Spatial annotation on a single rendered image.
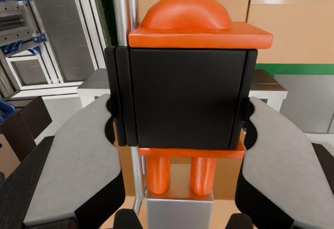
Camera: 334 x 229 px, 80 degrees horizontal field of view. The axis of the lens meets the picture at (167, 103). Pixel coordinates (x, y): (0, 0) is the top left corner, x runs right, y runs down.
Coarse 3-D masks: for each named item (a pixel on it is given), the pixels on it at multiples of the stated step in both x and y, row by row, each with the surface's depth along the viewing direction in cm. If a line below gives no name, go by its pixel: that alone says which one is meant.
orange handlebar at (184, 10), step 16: (160, 0) 12; (176, 0) 11; (192, 0) 11; (208, 0) 11; (160, 16) 11; (176, 16) 11; (192, 16) 11; (208, 16) 11; (224, 16) 11; (160, 160) 16; (192, 160) 17; (208, 160) 16; (160, 176) 17; (192, 176) 18; (208, 176) 17; (160, 192) 18; (208, 192) 18
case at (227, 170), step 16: (128, 160) 49; (176, 160) 49; (224, 160) 49; (240, 160) 49; (128, 176) 45; (144, 176) 45; (224, 176) 45; (128, 192) 41; (224, 192) 41; (128, 208) 42; (144, 208) 42; (224, 208) 41; (112, 224) 45; (144, 224) 45; (224, 224) 43
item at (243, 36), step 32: (160, 32) 10; (192, 32) 10; (224, 32) 10; (256, 32) 10; (160, 64) 11; (192, 64) 11; (224, 64) 11; (160, 96) 12; (192, 96) 12; (224, 96) 12; (160, 128) 13; (192, 128) 13; (224, 128) 13
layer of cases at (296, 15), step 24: (144, 0) 60; (216, 0) 59; (240, 0) 59; (264, 0) 58; (288, 0) 58; (312, 0) 58; (264, 24) 62; (288, 24) 61; (312, 24) 61; (288, 48) 65; (312, 48) 64
